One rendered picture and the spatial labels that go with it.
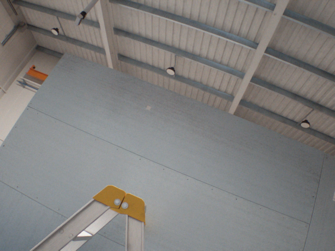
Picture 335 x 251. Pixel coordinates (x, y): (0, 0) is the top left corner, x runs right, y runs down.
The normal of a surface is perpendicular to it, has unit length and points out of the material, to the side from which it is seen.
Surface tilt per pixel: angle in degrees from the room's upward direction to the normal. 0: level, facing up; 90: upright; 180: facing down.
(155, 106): 90
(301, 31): 177
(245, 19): 177
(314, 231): 90
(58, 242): 88
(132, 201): 90
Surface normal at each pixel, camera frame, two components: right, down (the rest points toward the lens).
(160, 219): 0.05, -0.39
